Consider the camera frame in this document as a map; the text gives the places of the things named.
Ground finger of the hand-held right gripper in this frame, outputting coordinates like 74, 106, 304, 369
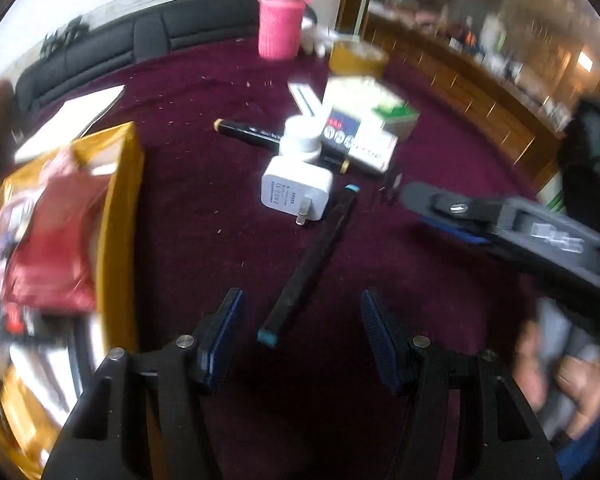
399, 181, 507, 249

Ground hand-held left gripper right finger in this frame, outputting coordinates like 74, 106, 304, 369
360, 288, 563, 480

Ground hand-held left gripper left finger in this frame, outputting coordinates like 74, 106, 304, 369
42, 287, 246, 480

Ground black marker blue caps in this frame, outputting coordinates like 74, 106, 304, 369
257, 184, 359, 349

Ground yellow cardboard box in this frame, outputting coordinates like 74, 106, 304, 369
0, 120, 146, 477

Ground red snack packet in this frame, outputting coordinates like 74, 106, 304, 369
2, 159, 109, 314

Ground person's right forearm blue sleeve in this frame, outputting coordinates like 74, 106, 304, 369
550, 417, 600, 467

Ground person's right hand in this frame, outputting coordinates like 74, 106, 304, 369
512, 319, 600, 437

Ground blue white medicine box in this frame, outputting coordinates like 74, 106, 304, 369
319, 104, 399, 174

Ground green white medicine box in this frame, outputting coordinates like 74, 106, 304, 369
324, 75, 421, 139

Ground wooden cabinet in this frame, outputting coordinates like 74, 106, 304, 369
337, 0, 600, 192

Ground white charger adapter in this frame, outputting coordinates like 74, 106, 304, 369
259, 155, 334, 226

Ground white pill bottle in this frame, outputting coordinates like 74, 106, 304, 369
278, 115, 324, 164

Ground yellow tape roll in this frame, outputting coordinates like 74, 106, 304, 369
328, 39, 389, 81

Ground white jug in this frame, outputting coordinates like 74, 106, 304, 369
481, 14, 504, 59

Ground long white box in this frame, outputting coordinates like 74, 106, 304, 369
287, 82, 324, 119

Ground black snack packet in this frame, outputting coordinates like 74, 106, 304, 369
0, 307, 81, 356

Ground black marker beige cap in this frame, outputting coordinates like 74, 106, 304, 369
213, 117, 351, 174

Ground white glove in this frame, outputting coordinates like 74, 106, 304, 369
300, 15, 339, 56

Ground pink knitted thermos bottle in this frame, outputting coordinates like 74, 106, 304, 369
255, 0, 314, 60

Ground white paper pad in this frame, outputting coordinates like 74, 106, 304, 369
13, 84, 126, 164

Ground black leather sofa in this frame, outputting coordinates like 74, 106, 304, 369
14, 0, 322, 114

